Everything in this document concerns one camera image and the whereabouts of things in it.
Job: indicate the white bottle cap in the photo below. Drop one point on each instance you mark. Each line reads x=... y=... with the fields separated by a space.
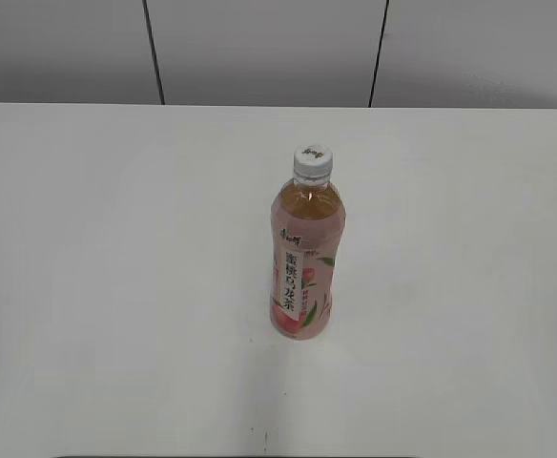
x=313 y=163

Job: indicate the pink oolong tea bottle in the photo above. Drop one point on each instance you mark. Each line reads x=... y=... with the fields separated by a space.
x=307 y=223

